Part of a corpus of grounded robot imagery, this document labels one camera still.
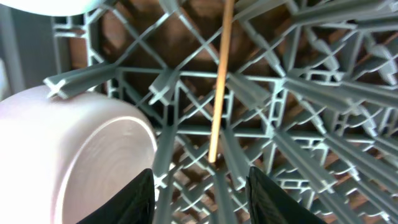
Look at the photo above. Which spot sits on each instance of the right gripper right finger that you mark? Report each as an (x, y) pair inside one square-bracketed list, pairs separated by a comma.
[(270, 204)]

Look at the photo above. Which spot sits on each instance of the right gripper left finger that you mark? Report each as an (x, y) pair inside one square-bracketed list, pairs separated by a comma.
[(134, 204)]

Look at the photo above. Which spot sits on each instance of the white pink-rimmed bowl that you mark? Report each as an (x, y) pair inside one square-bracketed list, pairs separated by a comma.
[(63, 159)]

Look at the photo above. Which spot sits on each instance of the wooden chopstick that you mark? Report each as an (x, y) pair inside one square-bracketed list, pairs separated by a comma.
[(221, 79)]

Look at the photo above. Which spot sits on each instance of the light blue bowl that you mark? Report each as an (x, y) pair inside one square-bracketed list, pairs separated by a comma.
[(54, 7)]

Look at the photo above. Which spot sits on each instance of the grey dishwasher rack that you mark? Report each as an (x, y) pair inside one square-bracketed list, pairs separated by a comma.
[(310, 96)]

